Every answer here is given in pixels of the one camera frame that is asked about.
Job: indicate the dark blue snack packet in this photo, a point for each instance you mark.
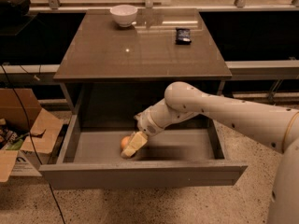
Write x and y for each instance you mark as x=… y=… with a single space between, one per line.
x=183 y=36

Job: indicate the black object on shelf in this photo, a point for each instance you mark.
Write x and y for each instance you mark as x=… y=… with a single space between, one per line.
x=14 y=8

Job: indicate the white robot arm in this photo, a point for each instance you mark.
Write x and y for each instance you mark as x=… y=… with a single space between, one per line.
x=273 y=126

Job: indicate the open cardboard box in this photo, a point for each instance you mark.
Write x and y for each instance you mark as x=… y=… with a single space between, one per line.
x=28 y=134

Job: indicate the orange fruit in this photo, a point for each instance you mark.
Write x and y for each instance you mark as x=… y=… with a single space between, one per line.
x=124 y=141

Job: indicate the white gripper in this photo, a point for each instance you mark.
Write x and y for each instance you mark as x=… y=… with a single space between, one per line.
x=146 y=123

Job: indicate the grey window ledge rail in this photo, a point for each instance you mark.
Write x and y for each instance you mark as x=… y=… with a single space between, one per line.
x=245 y=70

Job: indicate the grey cabinet with counter top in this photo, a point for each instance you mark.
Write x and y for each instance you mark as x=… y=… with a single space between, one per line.
x=110 y=73

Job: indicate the open grey top drawer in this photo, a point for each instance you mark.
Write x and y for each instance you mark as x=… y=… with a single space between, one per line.
x=189 y=154

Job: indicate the white ceramic bowl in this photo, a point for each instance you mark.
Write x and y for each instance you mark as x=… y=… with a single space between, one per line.
x=124 y=15

